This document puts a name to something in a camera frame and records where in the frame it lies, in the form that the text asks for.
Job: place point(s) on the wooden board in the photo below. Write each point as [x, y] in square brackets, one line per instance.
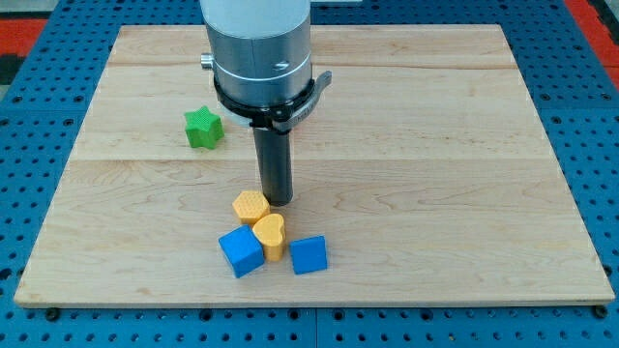
[425, 166]

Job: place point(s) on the blue cube block left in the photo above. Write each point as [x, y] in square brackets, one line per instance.
[242, 250]

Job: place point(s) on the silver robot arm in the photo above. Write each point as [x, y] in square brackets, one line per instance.
[261, 48]

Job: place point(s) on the yellow hexagon block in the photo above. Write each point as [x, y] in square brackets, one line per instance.
[250, 206]

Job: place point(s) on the green star block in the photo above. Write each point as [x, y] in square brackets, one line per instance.
[203, 128]

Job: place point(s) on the yellow heart block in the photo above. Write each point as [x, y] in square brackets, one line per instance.
[270, 233]

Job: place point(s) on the blue cube block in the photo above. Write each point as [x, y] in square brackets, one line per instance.
[242, 250]
[309, 255]

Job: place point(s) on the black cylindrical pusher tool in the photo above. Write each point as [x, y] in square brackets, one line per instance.
[274, 163]

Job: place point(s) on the blue cube block right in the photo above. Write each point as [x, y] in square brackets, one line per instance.
[309, 255]

